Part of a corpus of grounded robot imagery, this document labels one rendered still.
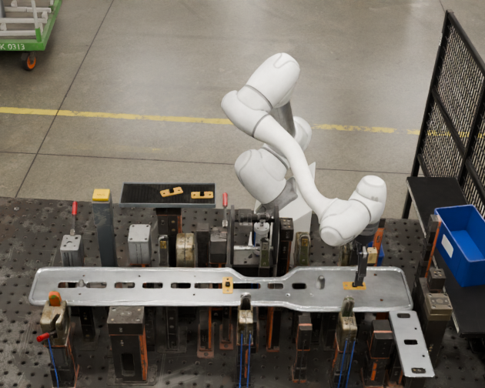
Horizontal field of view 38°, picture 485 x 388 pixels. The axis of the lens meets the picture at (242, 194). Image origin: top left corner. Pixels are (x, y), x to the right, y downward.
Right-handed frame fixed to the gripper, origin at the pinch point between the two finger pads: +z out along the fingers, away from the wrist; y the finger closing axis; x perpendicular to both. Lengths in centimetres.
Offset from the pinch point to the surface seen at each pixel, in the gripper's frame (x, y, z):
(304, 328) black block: -20.0, 20.1, 8.2
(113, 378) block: -88, 19, 37
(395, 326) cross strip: 11.6, 19.9, 7.0
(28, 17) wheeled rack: -212, -390, 87
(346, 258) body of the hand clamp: -1.3, -12.6, 6.0
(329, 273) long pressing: -8.4, -6.0, 7.6
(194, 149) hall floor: -66, -233, 112
